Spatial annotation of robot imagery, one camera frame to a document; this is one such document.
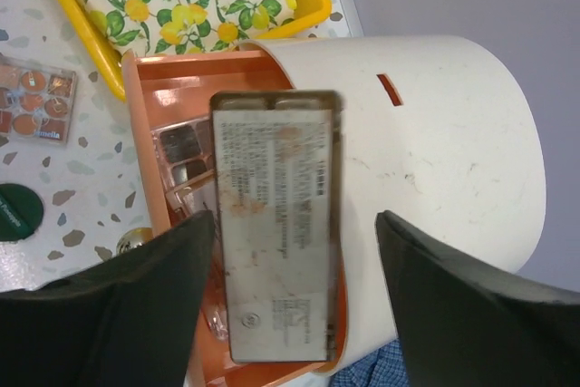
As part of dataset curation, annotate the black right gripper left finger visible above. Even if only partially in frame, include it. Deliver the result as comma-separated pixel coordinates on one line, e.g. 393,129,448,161
1,211,215,386

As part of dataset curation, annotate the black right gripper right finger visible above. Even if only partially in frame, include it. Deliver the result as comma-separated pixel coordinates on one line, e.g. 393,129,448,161
375,211,579,386

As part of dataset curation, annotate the long clear brown eyeshadow palette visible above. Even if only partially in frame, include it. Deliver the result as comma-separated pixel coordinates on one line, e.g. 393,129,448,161
151,116,214,192

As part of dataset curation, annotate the round cream drawer organizer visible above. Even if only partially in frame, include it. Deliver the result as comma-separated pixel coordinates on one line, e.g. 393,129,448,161
121,36,546,386

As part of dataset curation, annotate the long brown labelled palette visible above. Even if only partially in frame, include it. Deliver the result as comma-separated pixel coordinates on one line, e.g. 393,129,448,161
210,90,342,363

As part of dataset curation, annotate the blue checkered cloth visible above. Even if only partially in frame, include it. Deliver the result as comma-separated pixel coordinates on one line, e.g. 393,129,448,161
329,340,410,387

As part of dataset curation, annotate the green powder puff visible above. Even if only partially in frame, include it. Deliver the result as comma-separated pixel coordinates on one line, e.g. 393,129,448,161
0,183,44,243

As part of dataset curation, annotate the nine-pan orange eyeshadow palette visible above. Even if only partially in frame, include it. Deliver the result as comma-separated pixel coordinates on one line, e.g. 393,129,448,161
1,55,78,145

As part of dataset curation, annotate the yellow plastic tray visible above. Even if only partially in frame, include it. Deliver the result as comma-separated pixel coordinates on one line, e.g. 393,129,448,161
57,0,332,100

